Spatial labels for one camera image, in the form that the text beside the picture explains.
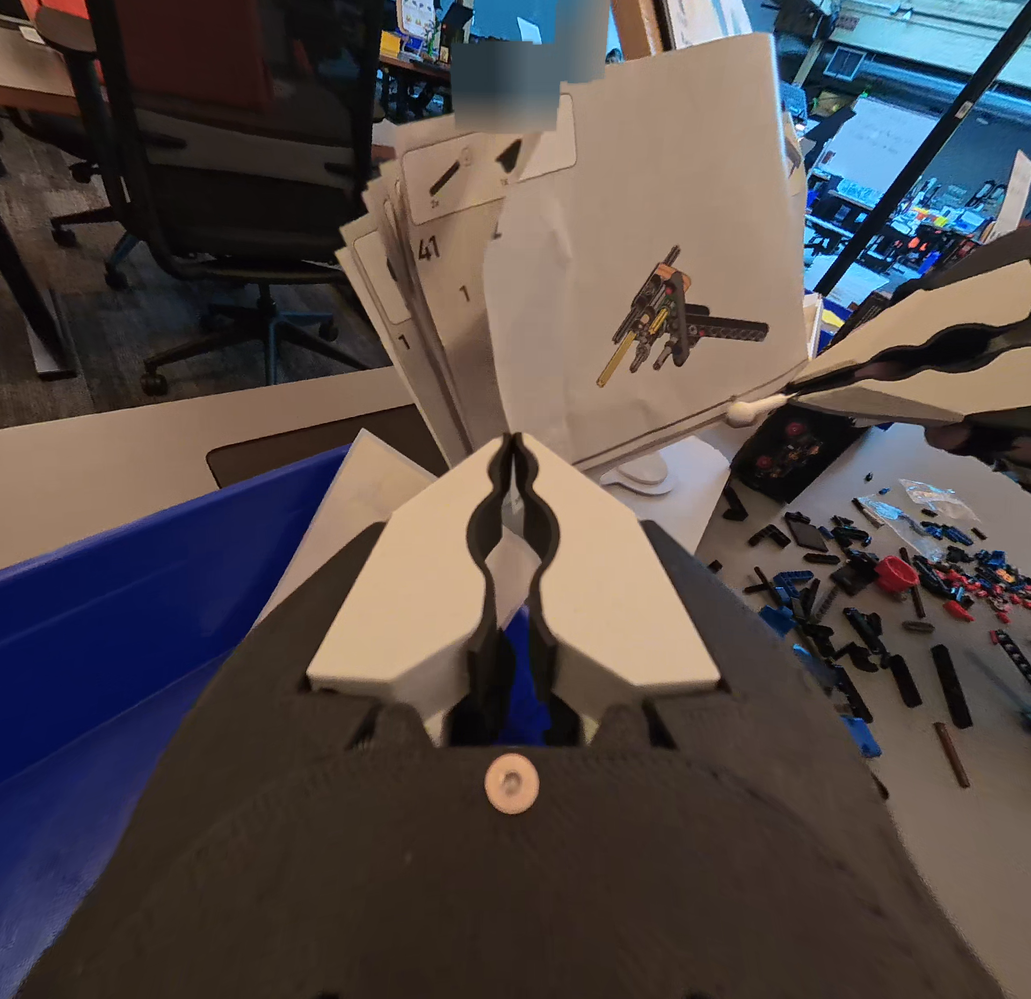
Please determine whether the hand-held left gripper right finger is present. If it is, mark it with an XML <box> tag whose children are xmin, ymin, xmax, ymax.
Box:
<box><xmin>515</xmin><ymin>434</ymin><xmax>722</xmax><ymax>740</ymax></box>

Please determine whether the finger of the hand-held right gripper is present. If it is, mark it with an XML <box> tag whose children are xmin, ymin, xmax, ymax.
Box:
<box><xmin>785</xmin><ymin>258</ymin><xmax>1031</xmax><ymax>393</ymax></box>
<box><xmin>792</xmin><ymin>323</ymin><xmax>1031</xmax><ymax>427</ymax></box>

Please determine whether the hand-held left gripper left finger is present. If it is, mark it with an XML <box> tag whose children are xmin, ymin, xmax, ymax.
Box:
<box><xmin>306</xmin><ymin>434</ymin><xmax>517</xmax><ymax>747</ymax></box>

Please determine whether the pile of small toy pins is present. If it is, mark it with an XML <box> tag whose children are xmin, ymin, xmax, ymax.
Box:
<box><xmin>918</xmin><ymin>520</ymin><xmax>1031</xmax><ymax>623</ymax></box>

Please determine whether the instruction booklet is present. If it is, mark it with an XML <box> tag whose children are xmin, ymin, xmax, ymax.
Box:
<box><xmin>337</xmin><ymin>31</ymin><xmax>815</xmax><ymax>472</ymax></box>

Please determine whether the truck print toy set box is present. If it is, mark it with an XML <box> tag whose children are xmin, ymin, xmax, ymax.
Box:
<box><xmin>729</xmin><ymin>407</ymin><xmax>875</xmax><ymax>505</ymax></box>

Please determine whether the black support pole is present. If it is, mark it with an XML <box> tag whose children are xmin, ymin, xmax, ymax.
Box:
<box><xmin>820</xmin><ymin>1</ymin><xmax>1031</xmax><ymax>293</ymax></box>

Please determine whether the whiteboard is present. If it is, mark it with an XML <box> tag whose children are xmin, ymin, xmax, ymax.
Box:
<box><xmin>825</xmin><ymin>97</ymin><xmax>943</xmax><ymax>211</ymax></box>

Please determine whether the pile of black toy beams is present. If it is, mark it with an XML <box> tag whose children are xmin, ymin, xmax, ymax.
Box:
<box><xmin>745</xmin><ymin>564</ymin><xmax>927</xmax><ymax>726</ymax></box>

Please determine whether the blue bin with white tag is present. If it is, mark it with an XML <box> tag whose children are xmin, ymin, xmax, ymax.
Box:
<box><xmin>0</xmin><ymin>443</ymin><xmax>553</xmax><ymax>999</ymax></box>

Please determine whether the short black toy beam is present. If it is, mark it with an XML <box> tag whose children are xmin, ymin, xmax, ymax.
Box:
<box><xmin>930</xmin><ymin>645</ymin><xmax>976</xmax><ymax>730</ymax></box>

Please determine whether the brown toy axle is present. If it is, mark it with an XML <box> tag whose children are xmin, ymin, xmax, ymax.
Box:
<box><xmin>934</xmin><ymin>721</ymin><xmax>971</xmax><ymax>789</ymax></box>

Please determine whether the black mesh office chair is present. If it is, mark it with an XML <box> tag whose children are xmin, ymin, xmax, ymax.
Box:
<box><xmin>36</xmin><ymin>0</ymin><xmax>388</xmax><ymax>396</ymax></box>

